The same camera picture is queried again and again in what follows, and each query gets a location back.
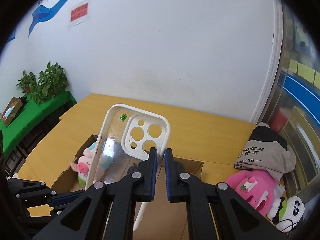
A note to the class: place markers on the blue wall stripe decal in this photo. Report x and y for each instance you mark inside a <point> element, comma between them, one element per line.
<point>42,13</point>

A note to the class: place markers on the small potted green plant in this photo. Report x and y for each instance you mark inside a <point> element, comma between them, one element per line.
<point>26,81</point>

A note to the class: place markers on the cardboard tissue box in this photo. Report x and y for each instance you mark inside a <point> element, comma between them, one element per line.
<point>12,110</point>

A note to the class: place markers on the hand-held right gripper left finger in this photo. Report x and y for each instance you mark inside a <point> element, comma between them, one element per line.
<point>153,175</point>

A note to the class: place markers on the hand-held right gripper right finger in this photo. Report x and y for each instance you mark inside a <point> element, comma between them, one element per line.
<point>170,177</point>

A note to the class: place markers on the white clear phone case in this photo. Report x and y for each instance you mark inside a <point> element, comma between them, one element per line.
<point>126,132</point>

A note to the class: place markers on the red wall notice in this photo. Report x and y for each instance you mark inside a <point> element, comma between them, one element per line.
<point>79,11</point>

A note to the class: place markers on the pink pig plush toy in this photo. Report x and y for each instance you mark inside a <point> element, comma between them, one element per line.
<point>83,166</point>

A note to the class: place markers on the blue window banner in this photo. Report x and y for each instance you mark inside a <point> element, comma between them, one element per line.
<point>300,92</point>

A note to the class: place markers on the large potted green plant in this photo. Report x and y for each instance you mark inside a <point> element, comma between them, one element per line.
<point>51,82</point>

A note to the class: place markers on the row of yellow sticky notes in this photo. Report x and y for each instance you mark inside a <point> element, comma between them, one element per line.
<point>305,71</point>

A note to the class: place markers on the brown cardboard box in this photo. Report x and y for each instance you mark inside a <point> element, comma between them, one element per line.
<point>190,166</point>

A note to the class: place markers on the grey printed cloth bag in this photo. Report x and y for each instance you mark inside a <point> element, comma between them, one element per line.
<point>265,142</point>

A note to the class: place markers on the green cloth side table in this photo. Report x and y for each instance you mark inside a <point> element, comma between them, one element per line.
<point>37,112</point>

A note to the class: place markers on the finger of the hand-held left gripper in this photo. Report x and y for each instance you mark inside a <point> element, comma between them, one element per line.
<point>66,197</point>
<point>56,211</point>

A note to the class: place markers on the panda plush toy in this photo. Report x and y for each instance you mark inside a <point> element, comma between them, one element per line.
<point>292,207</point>

